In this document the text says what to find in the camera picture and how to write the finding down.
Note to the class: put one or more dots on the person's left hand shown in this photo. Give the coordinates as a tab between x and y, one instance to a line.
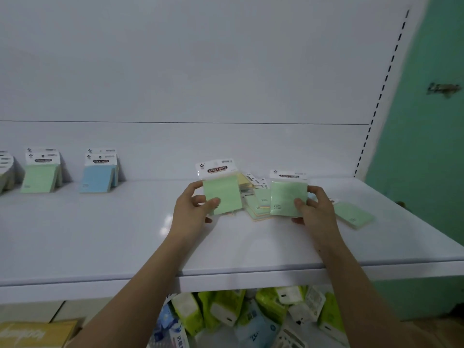
188	217

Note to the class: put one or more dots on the pile of mixed sticky notes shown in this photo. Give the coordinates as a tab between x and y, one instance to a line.
259	210

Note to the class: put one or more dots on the white metal shelf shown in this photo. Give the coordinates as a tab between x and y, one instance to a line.
181	68

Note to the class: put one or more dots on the person's left forearm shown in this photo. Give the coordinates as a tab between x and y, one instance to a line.
134	300

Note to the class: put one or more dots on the person's right forearm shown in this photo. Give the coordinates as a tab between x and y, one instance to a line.
362	304

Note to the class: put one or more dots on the pile of tissue packets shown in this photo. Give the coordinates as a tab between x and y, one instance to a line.
224	308

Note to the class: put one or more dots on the beige flat box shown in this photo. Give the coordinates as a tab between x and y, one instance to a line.
85	308
29	311

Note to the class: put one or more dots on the white box yellow band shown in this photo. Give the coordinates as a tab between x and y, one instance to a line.
36	335

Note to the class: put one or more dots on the metal door knob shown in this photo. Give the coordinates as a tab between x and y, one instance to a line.
400	205

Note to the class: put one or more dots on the green door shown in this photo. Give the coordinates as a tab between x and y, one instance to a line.
427	159

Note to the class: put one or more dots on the metal door latch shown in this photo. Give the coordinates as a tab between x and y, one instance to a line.
444	89

